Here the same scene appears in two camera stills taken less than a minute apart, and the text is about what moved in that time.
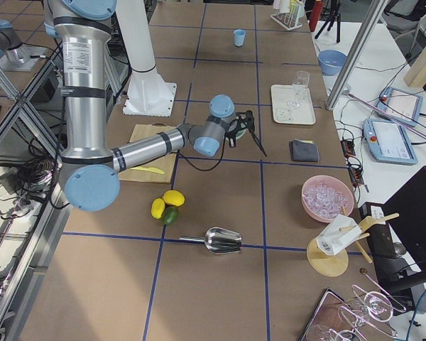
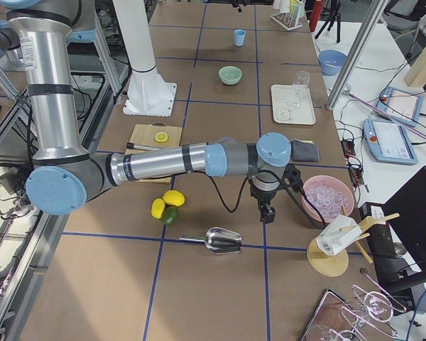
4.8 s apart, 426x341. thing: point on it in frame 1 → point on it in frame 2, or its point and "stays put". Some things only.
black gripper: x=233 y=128 → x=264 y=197
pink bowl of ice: x=323 y=196 stays put
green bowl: x=240 y=133 → x=230 y=75
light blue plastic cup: x=239 y=35 stays put
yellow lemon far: x=174 y=197 stays put
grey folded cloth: x=304 y=150 stays put
